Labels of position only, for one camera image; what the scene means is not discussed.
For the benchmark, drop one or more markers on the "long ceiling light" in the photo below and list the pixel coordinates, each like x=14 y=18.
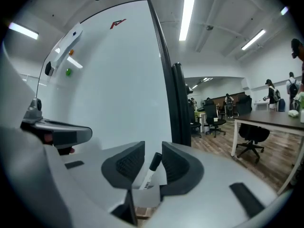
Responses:
x=253 y=39
x=284 y=10
x=23 y=30
x=187 y=18

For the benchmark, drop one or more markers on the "white whiteboard with black frame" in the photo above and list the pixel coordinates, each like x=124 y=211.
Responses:
x=118 y=84

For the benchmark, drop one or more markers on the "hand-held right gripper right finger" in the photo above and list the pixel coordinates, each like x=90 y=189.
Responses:
x=204 y=198

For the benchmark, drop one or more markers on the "black office chair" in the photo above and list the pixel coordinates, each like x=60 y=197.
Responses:
x=251 y=132
x=213 y=117
x=195 y=122

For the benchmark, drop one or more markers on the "green magnet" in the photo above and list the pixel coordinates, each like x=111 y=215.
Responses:
x=68 y=72

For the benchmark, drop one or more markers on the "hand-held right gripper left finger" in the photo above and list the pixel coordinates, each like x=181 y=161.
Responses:
x=78 y=189

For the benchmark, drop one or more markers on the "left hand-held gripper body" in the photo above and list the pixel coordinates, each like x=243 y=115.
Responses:
x=35 y=114

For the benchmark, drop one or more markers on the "white cup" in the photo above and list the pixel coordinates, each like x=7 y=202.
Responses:
x=302 y=116

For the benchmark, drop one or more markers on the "person's left hand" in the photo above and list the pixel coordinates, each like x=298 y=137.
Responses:
x=48 y=138

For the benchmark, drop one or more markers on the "dark table with white legs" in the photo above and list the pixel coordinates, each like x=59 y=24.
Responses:
x=275 y=120

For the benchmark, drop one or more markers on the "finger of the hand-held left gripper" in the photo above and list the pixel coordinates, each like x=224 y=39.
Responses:
x=71 y=134

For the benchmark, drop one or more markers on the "black backpack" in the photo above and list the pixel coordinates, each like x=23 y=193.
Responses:
x=293 y=88

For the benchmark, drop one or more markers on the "blue suitcase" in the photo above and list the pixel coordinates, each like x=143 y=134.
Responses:
x=281 y=105

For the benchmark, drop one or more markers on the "black capped whiteboard marker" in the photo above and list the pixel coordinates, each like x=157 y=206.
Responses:
x=152 y=171

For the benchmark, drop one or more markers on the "grey marker holder box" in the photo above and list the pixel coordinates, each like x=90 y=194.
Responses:
x=147 y=196

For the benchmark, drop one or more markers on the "black stand post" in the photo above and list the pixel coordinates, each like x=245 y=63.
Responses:
x=181 y=103

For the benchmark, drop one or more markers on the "black whiteboard eraser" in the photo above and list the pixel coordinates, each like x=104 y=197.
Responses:
x=48 y=68

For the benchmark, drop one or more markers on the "orange magnet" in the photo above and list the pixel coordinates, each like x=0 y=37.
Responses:
x=71 y=52

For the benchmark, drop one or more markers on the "white paper sheet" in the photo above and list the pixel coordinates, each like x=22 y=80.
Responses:
x=67 y=45

